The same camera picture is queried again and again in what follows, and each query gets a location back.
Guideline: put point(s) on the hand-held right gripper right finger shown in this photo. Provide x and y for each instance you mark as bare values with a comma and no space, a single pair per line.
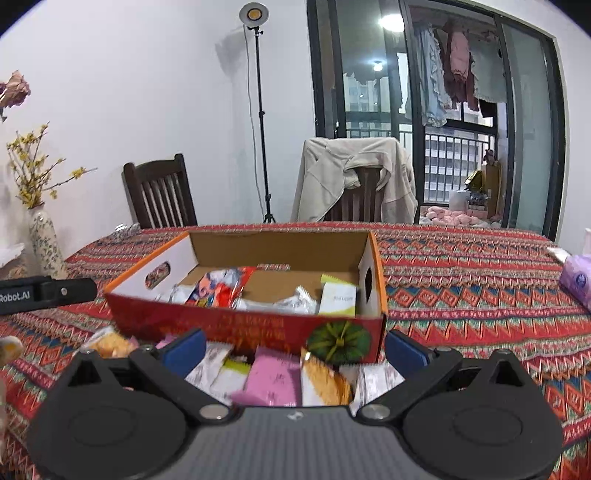
406,353

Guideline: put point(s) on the red patterned tablecloth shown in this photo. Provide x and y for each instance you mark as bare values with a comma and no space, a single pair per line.
461,300

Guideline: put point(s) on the yellow flower branches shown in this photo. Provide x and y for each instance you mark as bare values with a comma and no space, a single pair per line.
32,184

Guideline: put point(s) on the balcony railing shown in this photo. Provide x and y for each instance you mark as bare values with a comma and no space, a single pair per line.
443,161

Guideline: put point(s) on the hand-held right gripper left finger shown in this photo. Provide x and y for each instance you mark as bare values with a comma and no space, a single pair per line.
184,351

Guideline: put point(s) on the beige jacket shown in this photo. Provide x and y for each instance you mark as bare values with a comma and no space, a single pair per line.
323,175

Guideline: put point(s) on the orange cracker packet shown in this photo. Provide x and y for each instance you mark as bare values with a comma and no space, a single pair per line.
111,344
323,383

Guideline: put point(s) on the hanging black garment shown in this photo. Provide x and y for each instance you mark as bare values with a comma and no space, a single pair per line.
488,108

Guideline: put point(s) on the black framed glass door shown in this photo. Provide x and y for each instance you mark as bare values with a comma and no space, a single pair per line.
318,92

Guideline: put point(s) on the pile of white snack packets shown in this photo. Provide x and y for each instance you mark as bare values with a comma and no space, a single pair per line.
277,302

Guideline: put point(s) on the red cardboard box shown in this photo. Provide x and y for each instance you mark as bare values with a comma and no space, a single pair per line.
258,330

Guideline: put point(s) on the hanging blue garment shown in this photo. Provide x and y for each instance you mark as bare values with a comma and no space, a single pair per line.
434,92

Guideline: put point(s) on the floor lamp on tripod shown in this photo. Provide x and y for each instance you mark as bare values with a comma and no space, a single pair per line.
253,13

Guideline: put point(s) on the floral ceramic vase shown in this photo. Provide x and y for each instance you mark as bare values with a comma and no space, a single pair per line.
44,244

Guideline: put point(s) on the dried pink flowers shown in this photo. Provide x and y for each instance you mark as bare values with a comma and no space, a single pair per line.
16,90

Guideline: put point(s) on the brown cardboard box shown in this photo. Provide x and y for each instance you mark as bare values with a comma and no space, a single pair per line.
492,189

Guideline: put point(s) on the white round container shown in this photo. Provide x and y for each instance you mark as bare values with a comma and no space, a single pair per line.
460,201

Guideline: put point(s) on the pink snack packet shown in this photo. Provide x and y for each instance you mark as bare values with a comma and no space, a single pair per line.
272,378

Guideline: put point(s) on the red snack bag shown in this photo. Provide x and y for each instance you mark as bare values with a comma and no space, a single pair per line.
217,288

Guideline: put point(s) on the hanging pink garment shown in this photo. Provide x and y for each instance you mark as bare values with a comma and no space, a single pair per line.
459,60

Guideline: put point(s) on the green snack packet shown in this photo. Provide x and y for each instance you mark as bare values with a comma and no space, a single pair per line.
233,376
337,300

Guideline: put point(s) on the yellow green bag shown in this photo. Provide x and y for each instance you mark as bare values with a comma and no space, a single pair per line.
474,181

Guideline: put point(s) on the pink fluffy cloth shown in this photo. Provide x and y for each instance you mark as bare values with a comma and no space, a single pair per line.
452,216

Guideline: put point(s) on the purple tissue pack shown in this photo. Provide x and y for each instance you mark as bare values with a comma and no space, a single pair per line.
577,281

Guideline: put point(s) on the hanging white garment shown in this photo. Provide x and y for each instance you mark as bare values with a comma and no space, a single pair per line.
489,74

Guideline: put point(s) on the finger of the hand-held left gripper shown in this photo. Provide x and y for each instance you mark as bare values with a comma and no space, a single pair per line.
69,290

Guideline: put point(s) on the dark wooden chair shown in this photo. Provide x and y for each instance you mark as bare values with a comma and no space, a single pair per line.
159,194

